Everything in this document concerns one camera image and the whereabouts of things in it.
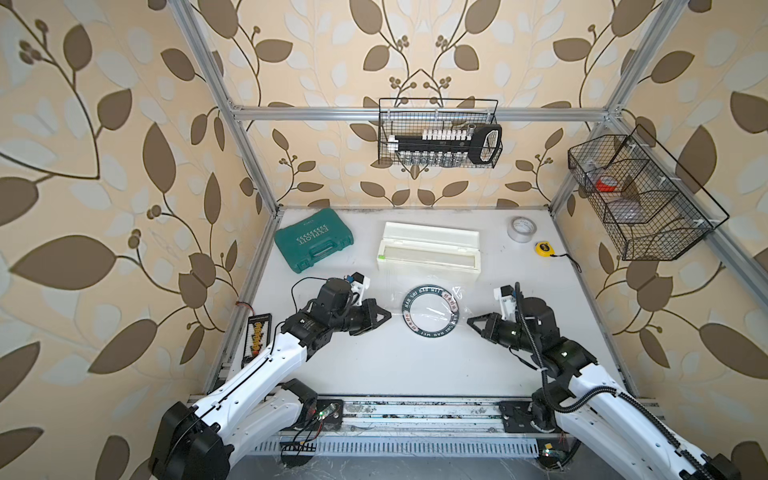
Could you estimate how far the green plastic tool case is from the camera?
→ 3.41 feet

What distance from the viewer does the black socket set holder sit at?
32.4 inches

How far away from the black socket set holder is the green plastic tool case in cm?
38
